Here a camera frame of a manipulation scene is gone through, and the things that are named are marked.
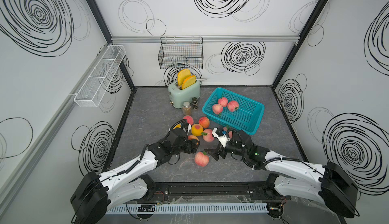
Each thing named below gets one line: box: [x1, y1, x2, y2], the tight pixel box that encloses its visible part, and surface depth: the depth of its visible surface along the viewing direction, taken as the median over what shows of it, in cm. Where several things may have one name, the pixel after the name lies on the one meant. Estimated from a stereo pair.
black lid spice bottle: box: [191, 97, 199, 110], surface depth 103 cm
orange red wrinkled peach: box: [198, 116, 210, 129], surface depth 96 cm
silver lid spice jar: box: [182, 101, 192, 117], surface depth 99 cm
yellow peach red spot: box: [190, 123, 204, 137], surface depth 93 cm
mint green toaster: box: [168, 80, 203, 109], surface depth 101 cm
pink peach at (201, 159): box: [194, 151, 210, 168], surface depth 80 cm
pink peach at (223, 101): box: [217, 97, 229, 107], surface depth 107 cm
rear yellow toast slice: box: [177, 68, 191, 87], surface depth 101 cm
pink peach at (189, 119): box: [182, 115, 194, 126], surface depth 97 cm
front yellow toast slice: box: [181, 75, 197, 90], surface depth 98 cm
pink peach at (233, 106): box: [227, 100, 240, 112], surface depth 104 cm
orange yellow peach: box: [187, 134, 200, 141], surface depth 79 cm
